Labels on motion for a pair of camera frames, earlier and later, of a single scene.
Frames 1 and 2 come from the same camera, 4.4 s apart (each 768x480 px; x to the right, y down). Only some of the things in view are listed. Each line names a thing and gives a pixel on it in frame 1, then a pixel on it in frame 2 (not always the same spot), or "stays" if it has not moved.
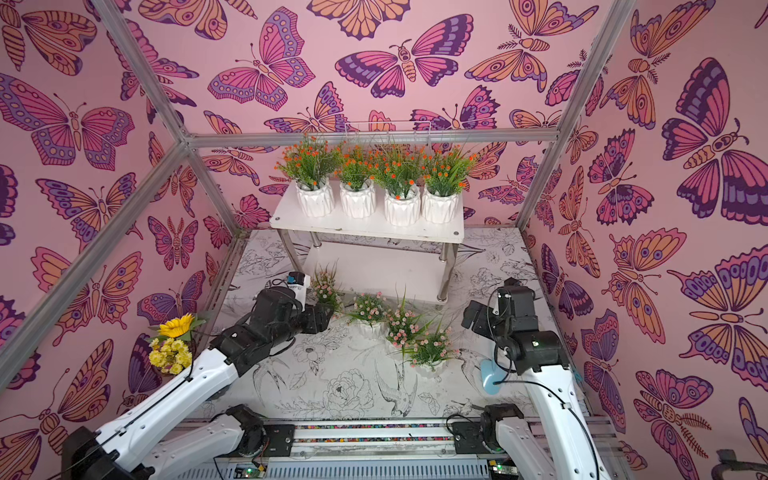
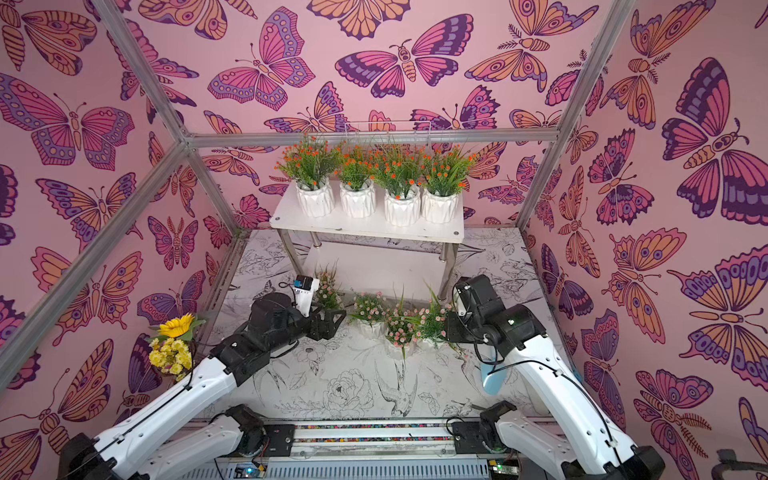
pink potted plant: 433,350 to 430,323
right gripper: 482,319 to 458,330
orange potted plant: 444,174 stays
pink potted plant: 326,290 stays
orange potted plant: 310,163 stays
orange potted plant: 357,187 stays
